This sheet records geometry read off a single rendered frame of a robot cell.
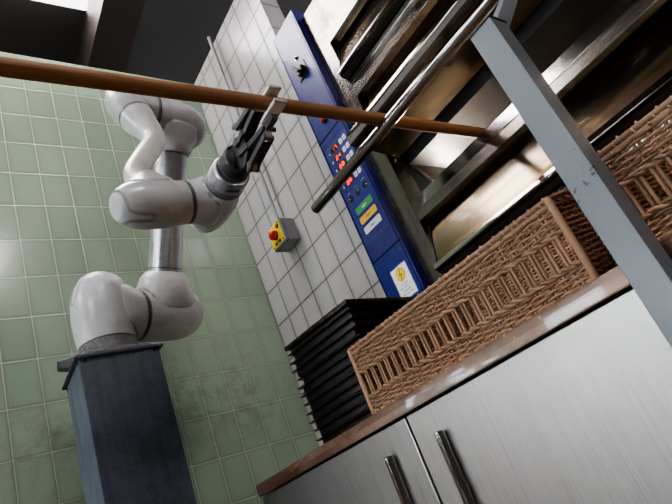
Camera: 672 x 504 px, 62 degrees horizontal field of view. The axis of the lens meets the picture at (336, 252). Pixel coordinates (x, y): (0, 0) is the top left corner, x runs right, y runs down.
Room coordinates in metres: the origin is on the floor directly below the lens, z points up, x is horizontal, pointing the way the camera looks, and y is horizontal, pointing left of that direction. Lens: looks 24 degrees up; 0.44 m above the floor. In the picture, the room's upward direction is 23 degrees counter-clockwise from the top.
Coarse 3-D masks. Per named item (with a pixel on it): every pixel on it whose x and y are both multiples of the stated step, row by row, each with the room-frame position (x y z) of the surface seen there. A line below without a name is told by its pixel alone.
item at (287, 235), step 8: (280, 224) 1.91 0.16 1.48; (288, 224) 1.94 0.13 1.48; (280, 232) 1.92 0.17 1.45; (288, 232) 1.93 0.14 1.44; (296, 232) 1.95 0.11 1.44; (280, 240) 1.93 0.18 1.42; (288, 240) 1.93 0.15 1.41; (296, 240) 1.96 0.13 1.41; (280, 248) 1.97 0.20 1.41; (288, 248) 2.00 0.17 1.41
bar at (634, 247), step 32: (480, 0) 0.83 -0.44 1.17; (512, 0) 0.73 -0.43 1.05; (480, 32) 0.64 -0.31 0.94; (512, 64) 0.63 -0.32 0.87; (416, 96) 1.01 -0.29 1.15; (512, 96) 0.65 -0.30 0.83; (544, 96) 0.62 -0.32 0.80; (384, 128) 1.08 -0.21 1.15; (544, 128) 0.64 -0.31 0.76; (576, 128) 0.64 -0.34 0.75; (352, 160) 1.17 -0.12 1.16; (576, 160) 0.63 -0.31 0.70; (576, 192) 0.65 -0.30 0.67; (608, 192) 0.62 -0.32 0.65; (608, 224) 0.64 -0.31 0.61; (640, 224) 0.64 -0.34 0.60; (640, 256) 0.63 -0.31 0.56; (640, 288) 0.64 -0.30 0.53
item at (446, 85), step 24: (528, 0) 1.12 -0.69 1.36; (456, 24) 1.12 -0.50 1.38; (432, 48) 1.18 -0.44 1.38; (408, 72) 1.23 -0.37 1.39; (456, 72) 1.29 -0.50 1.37; (384, 96) 1.31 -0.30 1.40; (432, 96) 1.35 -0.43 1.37; (360, 144) 1.46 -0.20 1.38; (384, 144) 1.50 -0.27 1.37; (408, 144) 1.53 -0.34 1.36
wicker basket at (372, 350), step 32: (512, 224) 0.83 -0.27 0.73; (544, 224) 0.80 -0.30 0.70; (576, 224) 0.82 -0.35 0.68; (480, 256) 0.89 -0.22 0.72; (512, 256) 0.86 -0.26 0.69; (544, 256) 0.82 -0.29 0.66; (576, 256) 1.23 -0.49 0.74; (608, 256) 0.84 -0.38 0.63; (448, 288) 0.96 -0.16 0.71; (480, 288) 0.91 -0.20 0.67; (512, 288) 1.36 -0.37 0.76; (544, 288) 0.84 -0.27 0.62; (576, 288) 0.81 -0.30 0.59; (416, 320) 1.02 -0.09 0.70; (448, 320) 0.98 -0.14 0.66; (480, 320) 0.93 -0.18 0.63; (512, 320) 0.90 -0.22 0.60; (352, 352) 1.16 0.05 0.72; (384, 352) 1.10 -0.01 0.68; (416, 352) 1.31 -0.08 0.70; (448, 352) 1.00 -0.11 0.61; (384, 384) 1.12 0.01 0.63; (416, 384) 1.07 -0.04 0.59
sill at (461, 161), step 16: (624, 0) 1.00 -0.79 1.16; (608, 16) 1.03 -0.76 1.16; (592, 32) 1.07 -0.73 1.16; (576, 48) 1.10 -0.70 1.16; (560, 64) 1.13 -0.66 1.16; (512, 112) 1.25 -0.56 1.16; (496, 128) 1.29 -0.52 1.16; (480, 144) 1.34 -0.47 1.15; (464, 160) 1.39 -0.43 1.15; (448, 176) 1.44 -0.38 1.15; (432, 192) 1.49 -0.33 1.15; (416, 208) 1.55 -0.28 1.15
